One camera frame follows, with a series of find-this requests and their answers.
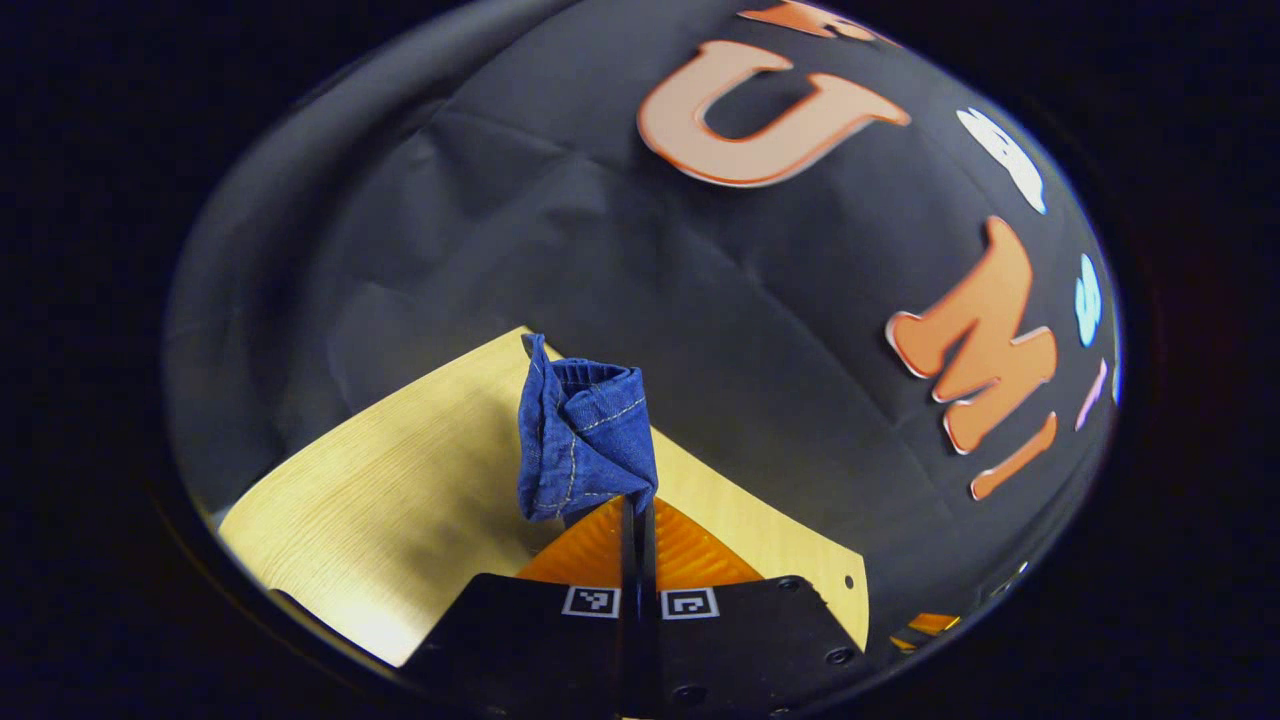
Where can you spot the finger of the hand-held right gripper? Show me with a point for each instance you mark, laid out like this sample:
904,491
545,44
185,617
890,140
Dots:
928,626

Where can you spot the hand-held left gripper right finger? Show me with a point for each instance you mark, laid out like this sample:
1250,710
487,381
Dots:
740,640

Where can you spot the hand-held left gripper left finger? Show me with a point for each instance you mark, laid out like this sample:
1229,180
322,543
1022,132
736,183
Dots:
540,640

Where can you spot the blue denim jeans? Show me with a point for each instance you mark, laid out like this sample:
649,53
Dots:
590,440

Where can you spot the black backdrop cloth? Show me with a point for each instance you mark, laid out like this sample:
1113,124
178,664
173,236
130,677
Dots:
600,250

